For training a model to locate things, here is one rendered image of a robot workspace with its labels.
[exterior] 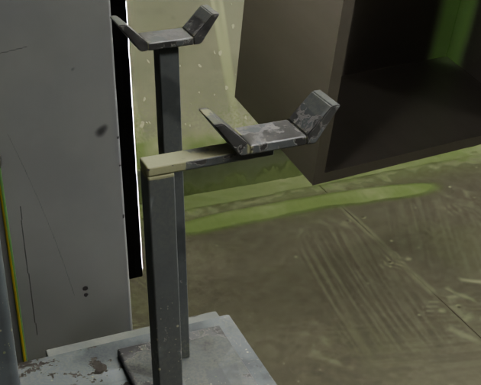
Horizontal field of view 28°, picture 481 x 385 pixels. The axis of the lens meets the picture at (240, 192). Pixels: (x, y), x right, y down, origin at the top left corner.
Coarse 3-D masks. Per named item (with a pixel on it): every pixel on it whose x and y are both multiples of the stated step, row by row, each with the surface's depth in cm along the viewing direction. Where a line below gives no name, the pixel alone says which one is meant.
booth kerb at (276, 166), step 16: (240, 160) 277; (256, 160) 279; (272, 160) 281; (288, 160) 283; (192, 176) 273; (208, 176) 275; (224, 176) 277; (240, 176) 279; (256, 176) 281; (272, 176) 283; (288, 176) 285; (192, 192) 275
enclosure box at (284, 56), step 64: (256, 0) 197; (320, 0) 174; (384, 0) 220; (448, 0) 229; (256, 64) 203; (320, 64) 179; (384, 64) 232; (448, 64) 237; (384, 128) 211; (448, 128) 213
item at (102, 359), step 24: (144, 336) 91; (240, 336) 91; (48, 360) 88; (72, 360) 88; (96, 360) 87; (120, 360) 87; (24, 384) 84; (48, 384) 84; (72, 384) 84; (96, 384) 84; (120, 384) 84; (264, 384) 84
